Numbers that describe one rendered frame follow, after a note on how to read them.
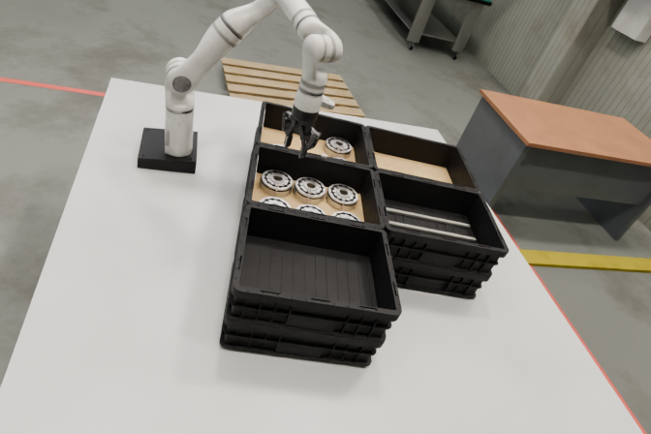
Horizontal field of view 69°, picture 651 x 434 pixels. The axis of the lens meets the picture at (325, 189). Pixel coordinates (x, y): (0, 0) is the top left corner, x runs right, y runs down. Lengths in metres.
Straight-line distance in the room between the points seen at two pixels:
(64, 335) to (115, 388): 0.18
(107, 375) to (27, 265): 1.24
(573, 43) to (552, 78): 0.37
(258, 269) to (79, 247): 0.50
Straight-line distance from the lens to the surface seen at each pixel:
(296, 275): 1.26
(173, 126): 1.64
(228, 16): 1.49
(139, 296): 1.33
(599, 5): 5.16
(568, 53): 5.21
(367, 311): 1.12
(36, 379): 1.22
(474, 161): 3.40
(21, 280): 2.32
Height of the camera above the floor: 1.74
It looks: 35 degrees down
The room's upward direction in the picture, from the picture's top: 19 degrees clockwise
